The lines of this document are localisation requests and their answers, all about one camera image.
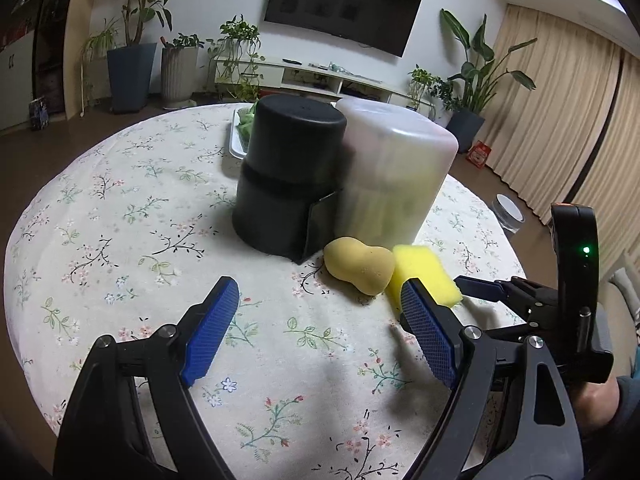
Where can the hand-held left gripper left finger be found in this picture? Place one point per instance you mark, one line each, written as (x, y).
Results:
(210, 330)

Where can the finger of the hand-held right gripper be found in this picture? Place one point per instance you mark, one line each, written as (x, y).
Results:
(480, 287)

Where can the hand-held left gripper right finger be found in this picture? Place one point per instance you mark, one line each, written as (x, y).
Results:
(430, 335)

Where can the yellow rounded sponge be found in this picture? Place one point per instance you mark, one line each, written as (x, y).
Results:
(425, 267)

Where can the beige gourd-shaped sponge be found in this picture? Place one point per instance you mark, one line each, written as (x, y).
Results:
(357, 262)

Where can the translucent white bin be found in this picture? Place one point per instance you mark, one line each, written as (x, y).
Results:
(395, 175)

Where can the black bin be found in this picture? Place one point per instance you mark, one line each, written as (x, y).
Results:
(285, 170)

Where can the person's right hand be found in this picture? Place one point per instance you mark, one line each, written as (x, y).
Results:
(597, 405)

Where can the grey sofa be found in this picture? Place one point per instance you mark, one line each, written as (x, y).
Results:
(625, 290)

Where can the round white floor appliance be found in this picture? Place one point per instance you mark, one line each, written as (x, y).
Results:
(507, 212)

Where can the small red box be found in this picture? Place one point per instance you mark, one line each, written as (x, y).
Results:
(480, 153)

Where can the beige curtain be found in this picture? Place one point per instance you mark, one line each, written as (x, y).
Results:
(575, 125)

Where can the white tray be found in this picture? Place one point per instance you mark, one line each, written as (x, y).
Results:
(235, 142)

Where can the broad-leaf plant in dark pot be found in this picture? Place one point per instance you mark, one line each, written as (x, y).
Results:
(470, 90)

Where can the small leafy plant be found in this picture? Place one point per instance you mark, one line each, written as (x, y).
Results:
(427, 87)

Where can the pile of small pieces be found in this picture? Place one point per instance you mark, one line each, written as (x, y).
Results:
(247, 122)

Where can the plant in white ribbed pot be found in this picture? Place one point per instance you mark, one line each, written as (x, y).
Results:
(179, 75)

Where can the white television cabinet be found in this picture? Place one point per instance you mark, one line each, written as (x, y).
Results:
(320, 77)

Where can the tall plant in blue pot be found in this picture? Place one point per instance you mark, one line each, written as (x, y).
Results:
(132, 75)

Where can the trailing green plant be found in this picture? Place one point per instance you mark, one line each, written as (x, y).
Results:
(240, 50)

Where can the tall storage cabinet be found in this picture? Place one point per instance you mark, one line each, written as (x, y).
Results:
(20, 60)

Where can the wall television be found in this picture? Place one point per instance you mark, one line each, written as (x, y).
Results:
(345, 5)

